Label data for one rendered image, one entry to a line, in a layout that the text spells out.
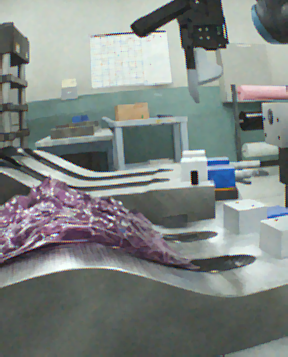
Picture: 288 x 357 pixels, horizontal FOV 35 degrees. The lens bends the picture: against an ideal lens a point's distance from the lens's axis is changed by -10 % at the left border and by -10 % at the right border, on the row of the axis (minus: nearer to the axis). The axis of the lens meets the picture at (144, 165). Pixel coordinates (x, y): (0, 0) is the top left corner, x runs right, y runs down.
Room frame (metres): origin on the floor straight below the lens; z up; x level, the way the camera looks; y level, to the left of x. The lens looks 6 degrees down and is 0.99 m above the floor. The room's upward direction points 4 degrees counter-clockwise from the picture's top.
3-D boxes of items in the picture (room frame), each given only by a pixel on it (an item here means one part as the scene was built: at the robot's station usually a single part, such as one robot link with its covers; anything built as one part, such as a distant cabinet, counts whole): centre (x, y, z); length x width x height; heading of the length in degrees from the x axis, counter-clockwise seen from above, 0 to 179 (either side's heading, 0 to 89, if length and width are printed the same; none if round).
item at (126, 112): (6.64, 0.11, 0.94); 0.41 x 0.33 x 0.29; 102
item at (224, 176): (0.69, -0.12, 0.89); 0.13 x 0.05 x 0.05; 84
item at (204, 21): (0.79, -0.12, 1.15); 0.09 x 0.08 x 0.12; 84
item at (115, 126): (6.65, -0.05, 0.47); 1.10 x 0.52 x 0.94; 102
